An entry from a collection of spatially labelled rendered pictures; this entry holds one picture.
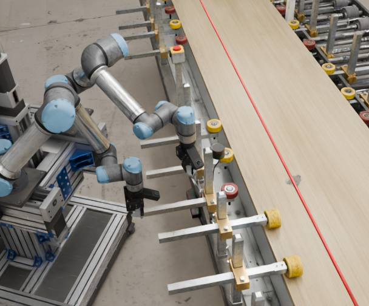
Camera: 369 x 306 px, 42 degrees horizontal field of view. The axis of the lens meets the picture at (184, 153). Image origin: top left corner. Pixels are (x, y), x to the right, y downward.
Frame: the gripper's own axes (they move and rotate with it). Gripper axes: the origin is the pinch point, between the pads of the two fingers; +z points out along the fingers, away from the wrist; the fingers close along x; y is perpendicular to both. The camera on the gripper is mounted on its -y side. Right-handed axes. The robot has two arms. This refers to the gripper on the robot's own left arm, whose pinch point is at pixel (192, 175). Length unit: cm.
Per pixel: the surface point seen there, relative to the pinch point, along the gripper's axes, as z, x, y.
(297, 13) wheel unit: 15, -166, 120
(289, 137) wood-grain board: 11, -63, 6
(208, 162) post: -6.2, -7.4, -2.6
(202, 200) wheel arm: 15.1, -2.7, -3.8
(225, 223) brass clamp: 4.0, 1.2, -28.8
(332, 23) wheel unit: -4, -147, 66
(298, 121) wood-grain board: 11, -75, 14
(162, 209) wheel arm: 15.3, 15.9, 1.8
